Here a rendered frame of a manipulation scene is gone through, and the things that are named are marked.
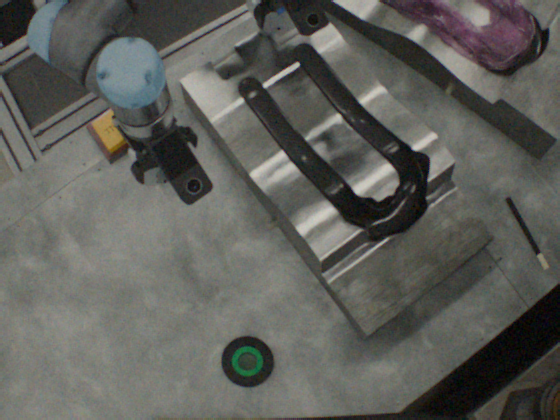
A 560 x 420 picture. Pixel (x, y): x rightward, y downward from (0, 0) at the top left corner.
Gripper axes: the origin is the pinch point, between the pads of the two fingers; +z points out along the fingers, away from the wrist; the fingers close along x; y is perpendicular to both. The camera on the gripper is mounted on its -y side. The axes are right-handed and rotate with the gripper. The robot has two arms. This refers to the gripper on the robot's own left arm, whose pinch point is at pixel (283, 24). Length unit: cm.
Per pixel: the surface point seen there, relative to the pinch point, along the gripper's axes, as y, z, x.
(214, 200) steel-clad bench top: -15.3, 10.5, 24.8
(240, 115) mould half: -8.7, 1.8, 14.7
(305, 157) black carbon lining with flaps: -20.2, 2.0, 10.6
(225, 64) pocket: 1.2, 4.1, 11.0
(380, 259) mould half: -39.3, 4.6, 10.4
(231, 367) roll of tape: -39, 7, 38
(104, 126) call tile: 5.3, 6.7, 33.0
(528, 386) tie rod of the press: -71, 12, 1
